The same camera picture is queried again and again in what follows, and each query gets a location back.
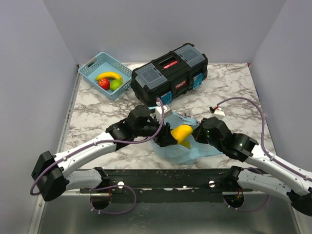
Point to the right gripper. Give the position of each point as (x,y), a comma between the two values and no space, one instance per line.
(198,132)

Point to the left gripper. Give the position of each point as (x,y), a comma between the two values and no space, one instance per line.
(166,138)

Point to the yellow fake mango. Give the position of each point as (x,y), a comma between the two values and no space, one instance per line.
(181,132)

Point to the light blue plastic bag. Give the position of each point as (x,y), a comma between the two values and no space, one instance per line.
(189,150)

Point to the green fake apple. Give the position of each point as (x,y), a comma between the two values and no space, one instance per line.
(115,84)

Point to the red fake fruit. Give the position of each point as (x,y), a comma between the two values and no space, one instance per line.
(104,83)

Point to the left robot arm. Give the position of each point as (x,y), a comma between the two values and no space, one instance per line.
(55,174)

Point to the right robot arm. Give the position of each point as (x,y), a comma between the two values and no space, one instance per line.
(284,180)

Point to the yellow fake banana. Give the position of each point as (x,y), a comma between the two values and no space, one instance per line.
(109,75)

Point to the black plastic toolbox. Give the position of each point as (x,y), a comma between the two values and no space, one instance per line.
(170,75)

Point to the light blue plastic basket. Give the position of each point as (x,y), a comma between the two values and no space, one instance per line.
(102,63)

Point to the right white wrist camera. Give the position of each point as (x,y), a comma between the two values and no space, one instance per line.
(217,112)

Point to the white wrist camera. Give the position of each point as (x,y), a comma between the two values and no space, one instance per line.
(162,114)
(217,112)

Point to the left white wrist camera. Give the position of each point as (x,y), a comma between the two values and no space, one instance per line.
(162,114)

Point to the black mounting rail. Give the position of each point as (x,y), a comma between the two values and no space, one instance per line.
(166,186)

